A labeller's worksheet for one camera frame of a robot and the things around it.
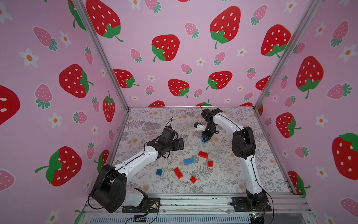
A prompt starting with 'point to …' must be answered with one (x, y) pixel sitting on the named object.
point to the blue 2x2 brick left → (159, 172)
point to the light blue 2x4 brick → (188, 161)
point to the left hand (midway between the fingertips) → (179, 143)
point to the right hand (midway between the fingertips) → (209, 137)
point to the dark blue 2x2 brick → (203, 140)
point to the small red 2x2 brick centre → (210, 164)
